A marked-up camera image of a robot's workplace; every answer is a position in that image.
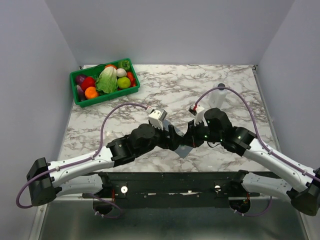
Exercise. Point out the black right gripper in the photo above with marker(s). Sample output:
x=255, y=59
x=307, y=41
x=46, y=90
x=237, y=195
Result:
x=190, y=137

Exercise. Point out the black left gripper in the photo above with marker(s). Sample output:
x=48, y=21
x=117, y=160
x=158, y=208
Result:
x=173, y=142

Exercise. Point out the grey envelope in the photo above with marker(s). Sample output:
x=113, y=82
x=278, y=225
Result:
x=182, y=151

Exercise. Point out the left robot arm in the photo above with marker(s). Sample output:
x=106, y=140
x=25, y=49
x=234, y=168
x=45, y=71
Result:
x=45, y=179

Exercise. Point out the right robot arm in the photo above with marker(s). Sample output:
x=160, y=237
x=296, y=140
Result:
x=297, y=183

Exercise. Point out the white plastic bottle black cap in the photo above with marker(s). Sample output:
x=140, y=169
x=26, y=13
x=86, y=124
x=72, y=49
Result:
x=218, y=96

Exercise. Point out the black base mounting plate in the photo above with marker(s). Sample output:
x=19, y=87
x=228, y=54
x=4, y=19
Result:
x=156, y=190

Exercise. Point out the orange carrot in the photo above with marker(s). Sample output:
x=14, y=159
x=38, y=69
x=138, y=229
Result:
x=132, y=79

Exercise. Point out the green apple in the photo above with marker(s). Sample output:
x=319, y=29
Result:
x=123, y=82

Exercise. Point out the white mushroom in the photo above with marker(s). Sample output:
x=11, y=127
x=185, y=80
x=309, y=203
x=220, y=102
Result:
x=120, y=73

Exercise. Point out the green lettuce leaf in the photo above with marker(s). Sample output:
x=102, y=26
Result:
x=106, y=83

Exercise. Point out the green bell pepper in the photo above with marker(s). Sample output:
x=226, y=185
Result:
x=124, y=64

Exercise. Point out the orange fruit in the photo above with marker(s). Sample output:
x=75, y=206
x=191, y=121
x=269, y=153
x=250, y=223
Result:
x=91, y=93

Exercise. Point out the purple eggplant slice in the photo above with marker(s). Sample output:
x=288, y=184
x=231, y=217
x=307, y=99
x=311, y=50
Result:
x=80, y=94

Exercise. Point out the red tomato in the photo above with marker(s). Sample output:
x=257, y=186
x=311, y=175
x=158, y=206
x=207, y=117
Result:
x=87, y=83

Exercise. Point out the green plastic vegetable bin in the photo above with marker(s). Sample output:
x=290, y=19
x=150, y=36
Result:
x=94, y=72

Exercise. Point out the purple onion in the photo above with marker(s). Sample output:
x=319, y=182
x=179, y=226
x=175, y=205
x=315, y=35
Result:
x=80, y=78

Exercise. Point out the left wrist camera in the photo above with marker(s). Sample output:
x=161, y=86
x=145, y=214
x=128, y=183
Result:
x=156, y=118

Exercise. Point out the aluminium frame rail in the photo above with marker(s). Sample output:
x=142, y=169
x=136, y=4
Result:
x=57, y=220

